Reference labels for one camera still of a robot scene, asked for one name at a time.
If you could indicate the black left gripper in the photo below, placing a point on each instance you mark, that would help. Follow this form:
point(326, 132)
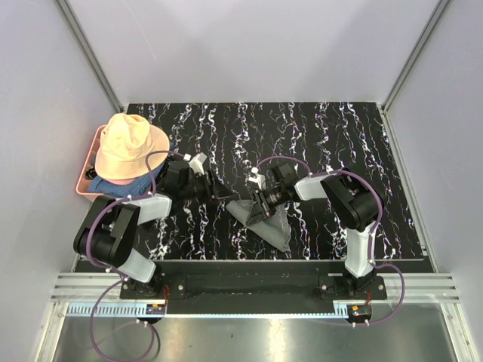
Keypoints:
point(222, 191)

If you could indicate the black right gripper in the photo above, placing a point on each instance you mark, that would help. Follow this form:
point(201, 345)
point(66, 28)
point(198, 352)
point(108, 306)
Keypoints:
point(257, 213)

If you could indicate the grey cloth napkin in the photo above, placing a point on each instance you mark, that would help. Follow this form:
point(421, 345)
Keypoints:
point(275, 230)

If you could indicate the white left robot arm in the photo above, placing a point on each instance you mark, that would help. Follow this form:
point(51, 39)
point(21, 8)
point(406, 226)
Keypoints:
point(106, 236)

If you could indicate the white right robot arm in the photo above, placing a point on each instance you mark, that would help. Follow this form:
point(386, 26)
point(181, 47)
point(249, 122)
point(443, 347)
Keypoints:
point(358, 206)

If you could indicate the peach bucket hat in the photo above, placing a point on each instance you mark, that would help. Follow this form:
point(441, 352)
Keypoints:
point(134, 128)

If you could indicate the blue cloth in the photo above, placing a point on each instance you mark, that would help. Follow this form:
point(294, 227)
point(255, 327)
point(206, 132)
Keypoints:
point(120, 185)

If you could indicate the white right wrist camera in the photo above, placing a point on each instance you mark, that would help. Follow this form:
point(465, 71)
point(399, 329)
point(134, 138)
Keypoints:
point(257, 178)

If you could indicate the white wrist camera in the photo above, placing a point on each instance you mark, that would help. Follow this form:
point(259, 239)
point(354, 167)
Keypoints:
point(257, 178)
point(196, 163)

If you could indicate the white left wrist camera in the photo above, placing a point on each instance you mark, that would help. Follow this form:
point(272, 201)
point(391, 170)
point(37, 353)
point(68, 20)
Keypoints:
point(196, 163)

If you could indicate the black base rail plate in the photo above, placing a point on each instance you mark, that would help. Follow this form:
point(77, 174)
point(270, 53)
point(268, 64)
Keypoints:
point(254, 287)

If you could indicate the left aluminium frame post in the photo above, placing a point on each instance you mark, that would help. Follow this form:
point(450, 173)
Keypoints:
point(72, 22)

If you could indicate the aluminium frame post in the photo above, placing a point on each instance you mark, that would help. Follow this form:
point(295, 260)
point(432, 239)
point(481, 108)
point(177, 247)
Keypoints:
point(425, 36)
point(72, 22)

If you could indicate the right aluminium frame post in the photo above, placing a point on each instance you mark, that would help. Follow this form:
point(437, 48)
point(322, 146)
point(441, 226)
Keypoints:
point(425, 36)

